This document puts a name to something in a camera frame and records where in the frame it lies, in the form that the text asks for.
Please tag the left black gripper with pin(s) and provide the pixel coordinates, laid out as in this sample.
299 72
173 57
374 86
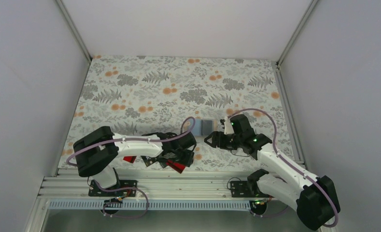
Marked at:
188 160

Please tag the red card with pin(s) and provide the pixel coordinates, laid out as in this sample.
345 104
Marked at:
130 159
176 166

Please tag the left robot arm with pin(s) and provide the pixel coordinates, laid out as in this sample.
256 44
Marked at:
95 152

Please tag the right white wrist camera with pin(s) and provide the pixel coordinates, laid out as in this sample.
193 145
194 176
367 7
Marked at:
228 126

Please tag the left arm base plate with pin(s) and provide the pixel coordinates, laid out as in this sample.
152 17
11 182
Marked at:
95 191

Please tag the black card bottom centre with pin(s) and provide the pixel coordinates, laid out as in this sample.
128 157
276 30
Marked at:
163 163

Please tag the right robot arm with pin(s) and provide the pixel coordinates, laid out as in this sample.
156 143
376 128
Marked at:
313 198

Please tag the black VIP card lower-left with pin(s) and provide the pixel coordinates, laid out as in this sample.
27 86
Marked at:
148 161

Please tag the grey cable duct strip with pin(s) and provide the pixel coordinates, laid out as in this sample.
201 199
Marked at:
97 204

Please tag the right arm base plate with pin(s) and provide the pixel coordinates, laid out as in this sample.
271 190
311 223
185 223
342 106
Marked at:
240 189

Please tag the plain black card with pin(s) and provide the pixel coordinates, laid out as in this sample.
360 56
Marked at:
207 127

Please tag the aluminium rail frame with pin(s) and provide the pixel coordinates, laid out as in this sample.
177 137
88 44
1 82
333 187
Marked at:
156 184

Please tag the floral table mat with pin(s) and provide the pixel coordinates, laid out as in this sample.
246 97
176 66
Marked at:
140 95

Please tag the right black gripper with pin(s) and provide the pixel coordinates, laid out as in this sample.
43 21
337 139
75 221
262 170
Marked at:
217 140

